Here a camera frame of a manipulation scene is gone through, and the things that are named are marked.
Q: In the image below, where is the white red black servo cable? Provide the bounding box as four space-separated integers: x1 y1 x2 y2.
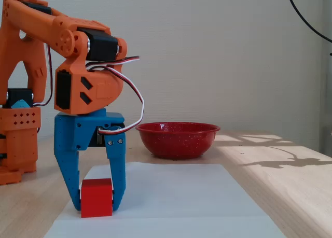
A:
85 55 145 135

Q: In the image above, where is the white paper sheet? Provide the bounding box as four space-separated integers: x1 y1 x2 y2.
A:
43 161 286 238

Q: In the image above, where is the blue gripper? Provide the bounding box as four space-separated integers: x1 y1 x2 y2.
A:
53 108 127 212

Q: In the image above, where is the thin arm wire bundle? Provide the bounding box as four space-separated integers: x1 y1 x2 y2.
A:
33 43 54 108

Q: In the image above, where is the red cube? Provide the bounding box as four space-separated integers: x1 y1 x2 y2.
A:
80 178 114 219

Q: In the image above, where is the black hanging cable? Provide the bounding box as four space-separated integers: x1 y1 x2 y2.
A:
285 0 332 43

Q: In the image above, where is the red speckled enamel bowl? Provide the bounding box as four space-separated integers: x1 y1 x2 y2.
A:
135 121 221 160

